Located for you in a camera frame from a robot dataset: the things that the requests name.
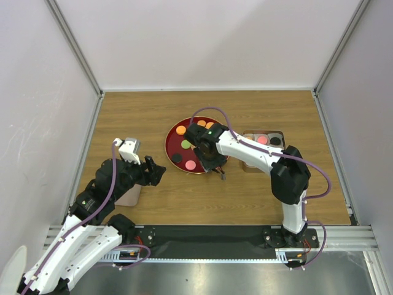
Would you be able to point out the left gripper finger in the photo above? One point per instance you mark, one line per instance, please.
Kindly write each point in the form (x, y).
(156, 169)
(157, 176)

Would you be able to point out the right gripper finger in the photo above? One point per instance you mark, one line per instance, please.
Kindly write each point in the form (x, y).
(218, 162)
(200, 158)

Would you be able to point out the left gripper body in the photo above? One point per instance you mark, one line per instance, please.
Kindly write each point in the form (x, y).
(140, 174)

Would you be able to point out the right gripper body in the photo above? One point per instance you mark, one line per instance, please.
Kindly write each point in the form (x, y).
(208, 160)

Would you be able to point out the green macaron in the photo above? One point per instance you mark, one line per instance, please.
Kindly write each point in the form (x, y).
(185, 144)

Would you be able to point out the gold tin lid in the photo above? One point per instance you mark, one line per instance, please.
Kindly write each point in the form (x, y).
(130, 198)

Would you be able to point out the pink cookie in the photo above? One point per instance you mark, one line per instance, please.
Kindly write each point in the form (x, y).
(263, 140)
(190, 165)

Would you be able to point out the black sandwich cookie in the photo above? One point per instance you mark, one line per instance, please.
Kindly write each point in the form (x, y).
(176, 158)
(276, 141)

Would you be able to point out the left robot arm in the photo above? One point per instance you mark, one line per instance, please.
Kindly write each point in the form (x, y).
(66, 260)

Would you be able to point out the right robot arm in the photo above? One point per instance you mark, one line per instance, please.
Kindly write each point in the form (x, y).
(289, 176)

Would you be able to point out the round red tray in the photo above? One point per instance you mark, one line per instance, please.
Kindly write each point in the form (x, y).
(173, 145)

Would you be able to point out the orange sandwich biscuit left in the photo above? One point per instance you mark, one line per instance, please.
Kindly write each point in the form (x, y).
(181, 130)

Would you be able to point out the gold cookie tin box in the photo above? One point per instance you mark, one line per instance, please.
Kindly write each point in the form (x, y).
(268, 133)

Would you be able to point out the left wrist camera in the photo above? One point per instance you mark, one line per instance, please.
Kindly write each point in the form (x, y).
(128, 150)

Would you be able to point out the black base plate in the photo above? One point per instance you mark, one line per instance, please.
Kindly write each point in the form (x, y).
(207, 241)

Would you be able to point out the grey cable duct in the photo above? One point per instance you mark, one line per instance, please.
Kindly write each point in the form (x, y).
(268, 256)

